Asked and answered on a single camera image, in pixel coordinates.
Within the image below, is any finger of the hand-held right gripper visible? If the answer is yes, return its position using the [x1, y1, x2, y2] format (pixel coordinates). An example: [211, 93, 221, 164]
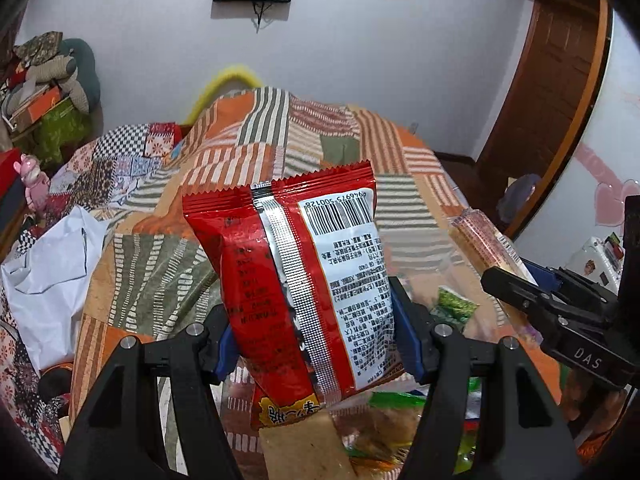
[481, 266, 615, 345]
[521, 257, 622, 312]

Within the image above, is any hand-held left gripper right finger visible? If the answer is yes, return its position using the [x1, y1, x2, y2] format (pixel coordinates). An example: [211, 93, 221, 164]
[387, 275, 587, 480]

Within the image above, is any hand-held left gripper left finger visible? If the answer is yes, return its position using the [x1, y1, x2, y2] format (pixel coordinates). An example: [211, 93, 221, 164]
[57, 304, 242, 480]

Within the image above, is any clear plastic container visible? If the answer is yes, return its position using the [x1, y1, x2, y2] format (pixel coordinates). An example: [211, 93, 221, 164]
[220, 260, 508, 480]

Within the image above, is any striped clear cracker packet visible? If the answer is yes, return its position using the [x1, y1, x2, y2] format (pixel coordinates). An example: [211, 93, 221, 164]
[446, 209, 537, 285]

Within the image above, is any red snack packet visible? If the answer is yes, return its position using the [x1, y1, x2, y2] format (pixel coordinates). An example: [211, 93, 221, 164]
[181, 158, 408, 431]

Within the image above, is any dark green seaweed packet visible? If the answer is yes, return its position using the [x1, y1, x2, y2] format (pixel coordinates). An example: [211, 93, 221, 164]
[430, 285, 477, 334]

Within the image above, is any white printed box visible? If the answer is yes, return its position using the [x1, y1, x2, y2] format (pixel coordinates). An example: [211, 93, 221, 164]
[565, 232, 626, 292]

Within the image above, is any beige cracker packet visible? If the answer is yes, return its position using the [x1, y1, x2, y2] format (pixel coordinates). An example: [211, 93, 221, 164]
[259, 411, 357, 480]

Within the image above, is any white heart-print wardrobe door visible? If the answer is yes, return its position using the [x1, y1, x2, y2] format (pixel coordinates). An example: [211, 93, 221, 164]
[505, 10, 640, 288]

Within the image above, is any lime green snack packet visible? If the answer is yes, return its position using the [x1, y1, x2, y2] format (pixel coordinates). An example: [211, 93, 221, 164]
[451, 427, 482, 474]

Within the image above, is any brown wooden door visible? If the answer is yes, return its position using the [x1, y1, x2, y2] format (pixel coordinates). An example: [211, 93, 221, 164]
[477, 0, 608, 211]

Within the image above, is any white cloth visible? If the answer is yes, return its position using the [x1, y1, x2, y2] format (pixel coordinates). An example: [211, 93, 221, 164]
[0, 206, 109, 373]

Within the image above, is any checkered patchwork quilt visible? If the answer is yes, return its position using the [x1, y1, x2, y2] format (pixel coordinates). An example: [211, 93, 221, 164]
[0, 121, 187, 473]

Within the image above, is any orange striped patchwork blanket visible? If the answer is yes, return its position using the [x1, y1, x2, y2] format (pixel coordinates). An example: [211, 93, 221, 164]
[70, 86, 566, 480]

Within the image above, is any pink toy figure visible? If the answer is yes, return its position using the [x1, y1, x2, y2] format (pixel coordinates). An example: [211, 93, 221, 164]
[14, 154, 52, 212]

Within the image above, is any red box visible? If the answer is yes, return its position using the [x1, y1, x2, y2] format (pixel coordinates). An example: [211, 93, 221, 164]
[0, 149, 27, 222]

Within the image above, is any green gift bag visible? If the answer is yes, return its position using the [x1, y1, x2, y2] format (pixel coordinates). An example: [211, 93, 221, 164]
[30, 100, 92, 162]

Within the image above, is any yellow foam tube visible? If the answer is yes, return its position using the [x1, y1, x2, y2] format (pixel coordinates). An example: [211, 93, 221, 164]
[192, 64, 265, 117]

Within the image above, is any orange cardboard box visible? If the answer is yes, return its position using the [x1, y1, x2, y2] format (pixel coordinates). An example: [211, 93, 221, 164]
[9, 87, 67, 130]

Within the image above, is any patterned dark cushion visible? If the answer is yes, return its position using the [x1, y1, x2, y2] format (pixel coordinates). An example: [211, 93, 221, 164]
[15, 31, 64, 67]

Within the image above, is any black monitor cable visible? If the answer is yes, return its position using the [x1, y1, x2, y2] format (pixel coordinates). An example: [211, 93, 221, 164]
[251, 1, 274, 34]

